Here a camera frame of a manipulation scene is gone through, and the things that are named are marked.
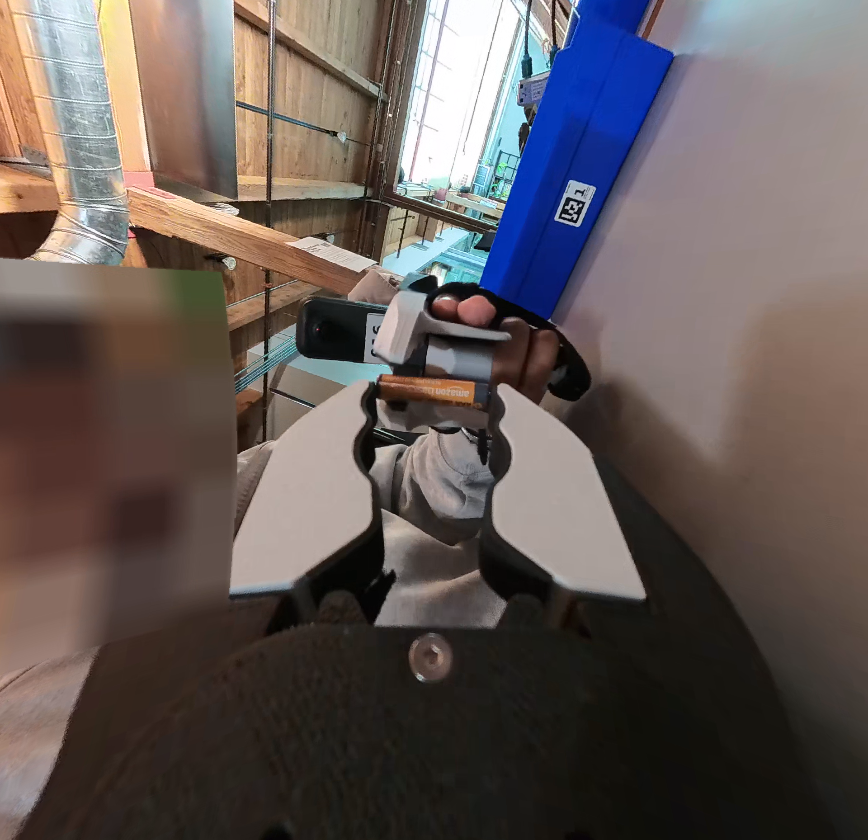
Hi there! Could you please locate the wooden beam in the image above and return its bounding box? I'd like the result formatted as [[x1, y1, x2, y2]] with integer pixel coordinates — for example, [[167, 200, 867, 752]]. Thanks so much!
[[125, 185, 379, 297]]

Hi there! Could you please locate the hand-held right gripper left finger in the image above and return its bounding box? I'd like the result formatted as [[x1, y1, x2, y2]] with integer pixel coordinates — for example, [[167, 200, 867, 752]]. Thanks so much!
[[229, 382, 396, 617]]

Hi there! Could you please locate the bright window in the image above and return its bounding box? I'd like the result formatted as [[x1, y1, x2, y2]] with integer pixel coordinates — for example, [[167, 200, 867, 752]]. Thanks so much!
[[396, 0, 531, 191]]

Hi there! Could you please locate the grey desk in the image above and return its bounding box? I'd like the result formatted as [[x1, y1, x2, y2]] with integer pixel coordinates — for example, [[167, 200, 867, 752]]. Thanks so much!
[[552, 0, 868, 840]]

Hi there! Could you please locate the person's grey sweatshirt torso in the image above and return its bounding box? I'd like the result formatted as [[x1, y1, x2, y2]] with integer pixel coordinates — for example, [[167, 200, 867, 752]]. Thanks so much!
[[234, 443, 509, 627]]

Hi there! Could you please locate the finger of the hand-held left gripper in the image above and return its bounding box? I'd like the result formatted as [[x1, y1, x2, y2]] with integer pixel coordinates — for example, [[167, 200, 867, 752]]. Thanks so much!
[[374, 291, 514, 368], [375, 402, 492, 433]]

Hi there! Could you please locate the metal sheet panel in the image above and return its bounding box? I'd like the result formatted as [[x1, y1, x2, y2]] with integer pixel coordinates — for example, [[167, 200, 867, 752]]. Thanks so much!
[[125, 0, 240, 200]]

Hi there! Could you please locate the metal air duct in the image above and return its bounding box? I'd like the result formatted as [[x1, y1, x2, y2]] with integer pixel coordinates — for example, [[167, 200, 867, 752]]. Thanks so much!
[[7, 0, 131, 266]]

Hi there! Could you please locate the blue bin with tag label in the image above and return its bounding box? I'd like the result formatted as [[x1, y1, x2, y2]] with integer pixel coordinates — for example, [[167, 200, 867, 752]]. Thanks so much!
[[487, 23, 674, 320]]

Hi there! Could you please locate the person's left forearm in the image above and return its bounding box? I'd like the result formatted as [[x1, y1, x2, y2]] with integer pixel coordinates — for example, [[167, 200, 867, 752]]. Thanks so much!
[[393, 429, 495, 546]]

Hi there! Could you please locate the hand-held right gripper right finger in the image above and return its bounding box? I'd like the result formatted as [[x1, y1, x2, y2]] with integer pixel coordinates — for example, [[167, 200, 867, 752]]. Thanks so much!
[[480, 384, 649, 629]]

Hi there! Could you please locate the orange AA battery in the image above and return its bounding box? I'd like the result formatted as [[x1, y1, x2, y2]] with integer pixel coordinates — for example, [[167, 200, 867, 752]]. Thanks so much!
[[377, 374, 491, 410]]

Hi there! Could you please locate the white paper note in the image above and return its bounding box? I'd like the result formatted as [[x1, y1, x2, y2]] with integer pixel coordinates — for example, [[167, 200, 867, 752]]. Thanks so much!
[[285, 235, 378, 273]]

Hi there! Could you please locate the person's left hand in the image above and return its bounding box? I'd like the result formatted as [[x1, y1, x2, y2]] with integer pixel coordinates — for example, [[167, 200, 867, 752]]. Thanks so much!
[[431, 295, 562, 408]]

